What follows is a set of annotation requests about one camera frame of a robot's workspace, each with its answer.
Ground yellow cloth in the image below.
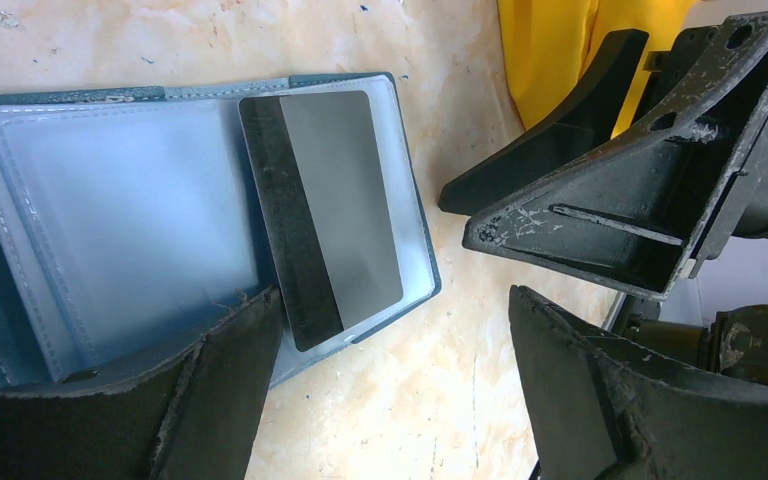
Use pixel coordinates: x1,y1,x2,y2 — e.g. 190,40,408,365
497,0,693,129

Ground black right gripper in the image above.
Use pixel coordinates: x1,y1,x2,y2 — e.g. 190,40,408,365
463,11,768,385

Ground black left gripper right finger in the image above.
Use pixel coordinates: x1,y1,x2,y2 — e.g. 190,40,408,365
508,286,768,479

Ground blue leather card holder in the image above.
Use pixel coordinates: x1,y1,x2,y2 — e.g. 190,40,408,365
0,72,441,388

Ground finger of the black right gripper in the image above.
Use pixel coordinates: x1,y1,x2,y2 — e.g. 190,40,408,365
438,29,649,216

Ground dark grey credit card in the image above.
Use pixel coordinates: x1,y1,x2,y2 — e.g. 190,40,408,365
239,91,404,352

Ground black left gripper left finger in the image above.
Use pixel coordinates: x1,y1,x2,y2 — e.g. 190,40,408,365
0,286,284,479

